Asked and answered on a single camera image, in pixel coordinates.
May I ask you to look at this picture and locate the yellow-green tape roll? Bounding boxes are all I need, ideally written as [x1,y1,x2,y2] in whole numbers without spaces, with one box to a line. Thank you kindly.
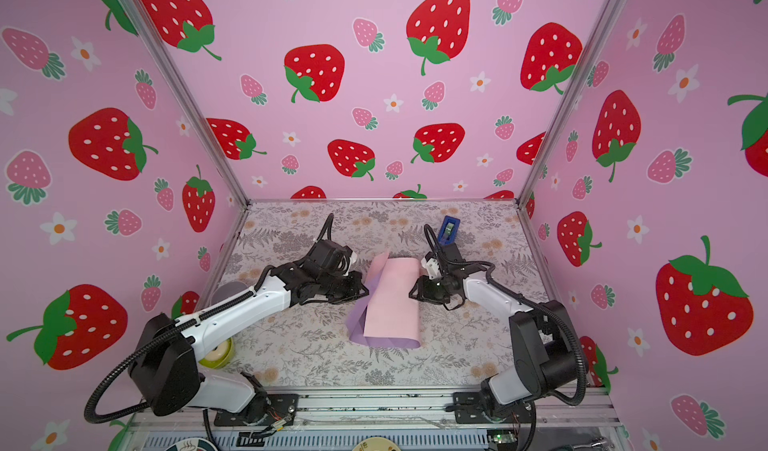
[199,338,235,369]

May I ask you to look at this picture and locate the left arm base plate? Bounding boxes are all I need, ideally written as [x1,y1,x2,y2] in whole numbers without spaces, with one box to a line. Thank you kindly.
[214,394,299,428]

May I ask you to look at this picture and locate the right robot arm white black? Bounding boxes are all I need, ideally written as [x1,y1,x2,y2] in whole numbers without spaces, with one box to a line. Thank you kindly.
[409,245,588,420]

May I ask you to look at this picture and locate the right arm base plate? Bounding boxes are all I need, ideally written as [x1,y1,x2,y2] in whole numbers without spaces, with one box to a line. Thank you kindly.
[444,391,534,424]

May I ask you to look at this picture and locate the blue tape dispenser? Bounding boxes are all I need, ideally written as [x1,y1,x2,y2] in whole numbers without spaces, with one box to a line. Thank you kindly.
[438,216,461,247]

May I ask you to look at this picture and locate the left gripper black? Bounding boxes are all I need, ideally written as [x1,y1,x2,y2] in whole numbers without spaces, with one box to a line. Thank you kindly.
[319,270,373,303]

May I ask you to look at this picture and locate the purple wrapping paper sheet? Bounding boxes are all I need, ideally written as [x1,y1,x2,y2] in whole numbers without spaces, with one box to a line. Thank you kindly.
[346,252,422,350]

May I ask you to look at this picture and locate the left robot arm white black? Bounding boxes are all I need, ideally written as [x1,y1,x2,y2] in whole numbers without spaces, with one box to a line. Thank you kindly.
[84,239,369,424]

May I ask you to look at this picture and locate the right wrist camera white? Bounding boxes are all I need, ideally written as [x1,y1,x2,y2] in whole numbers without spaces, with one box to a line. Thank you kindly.
[421,257,442,280]

